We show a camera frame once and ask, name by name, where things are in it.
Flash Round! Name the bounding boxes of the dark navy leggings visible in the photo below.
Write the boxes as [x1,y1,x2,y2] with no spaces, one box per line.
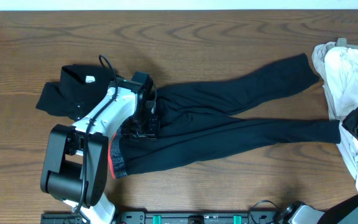
[109,54,341,179]

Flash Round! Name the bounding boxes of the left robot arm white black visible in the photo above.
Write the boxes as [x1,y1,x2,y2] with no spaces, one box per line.
[40,74,159,223]

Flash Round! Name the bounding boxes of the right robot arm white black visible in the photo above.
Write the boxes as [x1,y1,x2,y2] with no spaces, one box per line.
[275,107,358,224]

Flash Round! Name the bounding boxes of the white crumpled garment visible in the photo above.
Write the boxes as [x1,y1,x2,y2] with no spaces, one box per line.
[324,47,358,191]

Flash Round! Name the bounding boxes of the beige grey garment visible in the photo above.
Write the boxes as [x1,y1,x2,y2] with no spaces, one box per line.
[312,38,358,119]

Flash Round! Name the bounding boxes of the folded black polo shirt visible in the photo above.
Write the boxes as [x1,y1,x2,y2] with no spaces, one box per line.
[36,65,114,121]

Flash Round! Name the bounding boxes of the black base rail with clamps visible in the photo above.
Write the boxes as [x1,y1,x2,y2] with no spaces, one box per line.
[40,202,293,224]

